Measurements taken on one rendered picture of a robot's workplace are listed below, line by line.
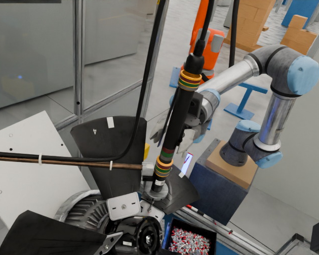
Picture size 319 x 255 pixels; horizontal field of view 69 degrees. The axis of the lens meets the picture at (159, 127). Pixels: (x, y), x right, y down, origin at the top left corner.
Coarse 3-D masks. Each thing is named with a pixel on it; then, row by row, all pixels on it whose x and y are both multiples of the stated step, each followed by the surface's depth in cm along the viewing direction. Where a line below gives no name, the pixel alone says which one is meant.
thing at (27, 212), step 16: (16, 224) 40; (32, 224) 42; (48, 224) 43; (64, 224) 46; (16, 240) 40; (32, 240) 42; (48, 240) 44; (64, 240) 47; (80, 240) 50; (96, 240) 54
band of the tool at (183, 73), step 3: (183, 72) 48; (186, 72) 48; (183, 75) 45; (186, 75) 49; (189, 75) 49; (192, 75) 49; (195, 75) 48; (198, 75) 48; (201, 75) 47; (180, 78) 46; (189, 78) 45; (192, 78) 45; (195, 78) 45; (198, 78) 45; (201, 78) 46; (183, 84) 46; (180, 87) 47; (189, 87) 46; (192, 87) 46; (195, 87) 46; (186, 90) 46
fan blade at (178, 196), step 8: (176, 168) 94; (168, 176) 89; (176, 176) 91; (184, 176) 93; (168, 184) 86; (176, 184) 87; (184, 184) 90; (192, 184) 93; (168, 192) 82; (176, 192) 84; (184, 192) 86; (192, 192) 90; (160, 200) 78; (168, 200) 79; (176, 200) 81; (184, 200) 83; (192, 200) 86; (160, 208) 75; (168, 208) 77; (176, 208) 78
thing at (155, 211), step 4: (144, 200) 77; (140, 204) 75; (144, 204) 76; (148, 204) 76; (144, 208) 74; (152, 208) 75; (156, 208) 76; (140, 212) 73; (144, 212) 73; (152, 212) 74; (156, 212) 74; (160, 212) 75; (152, 216) 73; (160, 216) 73; (160, 220) 72
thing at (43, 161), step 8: (0, 160) 54; (8, 160) 54; (16, 160) 54; (24, 160) 55; (32, 160) 55; (48, 160) 56; (56, 160) 56; (64, 160) 57; (120, 168) 60; (128, 168) 60; (136, 168) 60
